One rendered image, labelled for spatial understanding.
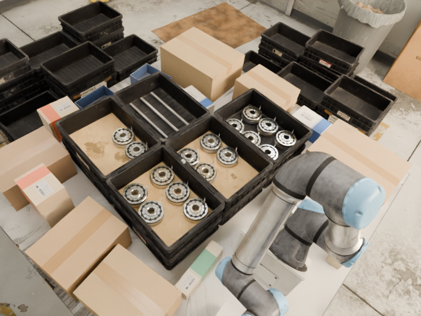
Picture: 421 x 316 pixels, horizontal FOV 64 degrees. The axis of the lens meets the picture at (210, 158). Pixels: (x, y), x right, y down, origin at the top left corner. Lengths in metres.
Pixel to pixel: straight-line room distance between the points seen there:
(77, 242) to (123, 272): 0.21
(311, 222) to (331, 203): 0.41
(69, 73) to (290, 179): 2.02
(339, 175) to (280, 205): 0.17
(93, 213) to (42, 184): 0.23
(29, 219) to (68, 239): 0.33
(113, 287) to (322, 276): 0.85
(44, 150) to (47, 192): 0.28
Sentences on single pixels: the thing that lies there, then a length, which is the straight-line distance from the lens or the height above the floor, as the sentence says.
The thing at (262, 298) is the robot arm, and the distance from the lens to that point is 0.99.
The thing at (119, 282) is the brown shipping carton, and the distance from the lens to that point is 1.29.
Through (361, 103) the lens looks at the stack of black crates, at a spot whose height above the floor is 0.49.
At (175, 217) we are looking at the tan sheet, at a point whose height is 0.83.
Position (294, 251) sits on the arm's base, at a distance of 1.26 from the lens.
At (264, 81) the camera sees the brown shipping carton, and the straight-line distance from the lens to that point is 1.97.
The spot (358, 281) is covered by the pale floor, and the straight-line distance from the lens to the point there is 2.46.
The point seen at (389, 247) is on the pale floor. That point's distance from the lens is 2.67.
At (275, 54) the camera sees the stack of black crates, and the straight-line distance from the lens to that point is 3.06.
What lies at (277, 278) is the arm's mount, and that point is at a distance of 1.36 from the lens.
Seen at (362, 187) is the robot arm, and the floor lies 1.48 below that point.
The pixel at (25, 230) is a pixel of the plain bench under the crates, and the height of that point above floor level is 0.70.
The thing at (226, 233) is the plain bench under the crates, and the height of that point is 0.70.
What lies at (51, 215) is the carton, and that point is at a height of 0.81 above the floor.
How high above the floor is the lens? 2.08
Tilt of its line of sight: 53 degrees down
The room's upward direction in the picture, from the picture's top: 8 degrees clockwise
